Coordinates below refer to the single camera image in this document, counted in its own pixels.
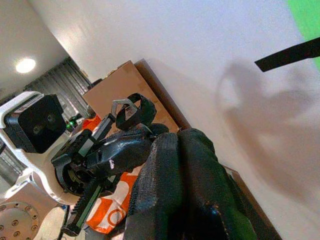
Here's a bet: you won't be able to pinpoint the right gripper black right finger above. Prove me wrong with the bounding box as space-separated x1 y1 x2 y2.
176 127 259 240

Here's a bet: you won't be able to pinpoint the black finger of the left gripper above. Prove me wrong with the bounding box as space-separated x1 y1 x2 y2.
94 123 171 158
86 149 144 177

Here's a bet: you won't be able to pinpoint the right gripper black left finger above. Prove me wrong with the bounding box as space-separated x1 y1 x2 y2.
124 131 223 240

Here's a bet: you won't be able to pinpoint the keys with black strap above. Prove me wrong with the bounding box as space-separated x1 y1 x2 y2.
111 92 158 131

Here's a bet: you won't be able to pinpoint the orange white printed bag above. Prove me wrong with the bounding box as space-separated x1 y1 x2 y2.
81 117 141 235

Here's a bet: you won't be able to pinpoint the brown wooden cabinet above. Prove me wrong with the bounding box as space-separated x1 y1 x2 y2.
82 58 285 240

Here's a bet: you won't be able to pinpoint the dark grey curtain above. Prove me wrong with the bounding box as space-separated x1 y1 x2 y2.
23 56 95 121

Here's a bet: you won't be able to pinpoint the round ceiling light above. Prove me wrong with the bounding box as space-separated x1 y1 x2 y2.
15 58 36 74

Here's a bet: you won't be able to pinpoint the black tape strip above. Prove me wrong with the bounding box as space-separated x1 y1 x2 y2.
254 36 320 73

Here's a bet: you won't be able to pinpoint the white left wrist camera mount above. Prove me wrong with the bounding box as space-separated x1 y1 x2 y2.
0 91 75 205

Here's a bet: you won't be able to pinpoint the green wall sheet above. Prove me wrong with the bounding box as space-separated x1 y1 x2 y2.
284 0 320 47

